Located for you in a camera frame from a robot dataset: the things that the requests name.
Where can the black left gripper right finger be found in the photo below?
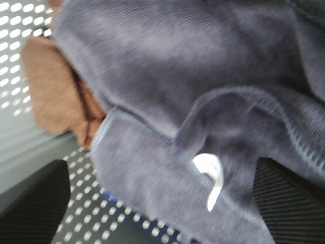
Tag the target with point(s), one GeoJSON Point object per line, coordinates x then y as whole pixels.
{"type": "Point", "coordinates": [291, 206]}

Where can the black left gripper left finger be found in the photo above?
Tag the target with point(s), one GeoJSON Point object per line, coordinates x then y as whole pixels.
{"type": "Point", "coordinates": [32, 210]}

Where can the dark navy blue towel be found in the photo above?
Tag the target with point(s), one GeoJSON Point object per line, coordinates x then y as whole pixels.
{"type": "Point", "coordinates": [239, 79]}

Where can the white towel label tag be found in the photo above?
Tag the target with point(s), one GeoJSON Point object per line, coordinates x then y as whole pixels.
{"type": "Point", "coordinates": [210, 165]}

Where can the brown towel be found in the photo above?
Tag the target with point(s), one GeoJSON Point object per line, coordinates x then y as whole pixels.
{"type": "Point", "coordinates": [61, 100]}

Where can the grey perforated basket orange rim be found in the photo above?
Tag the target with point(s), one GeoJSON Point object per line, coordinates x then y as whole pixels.
{"type": "Point", "coordinates": [91, 216]}

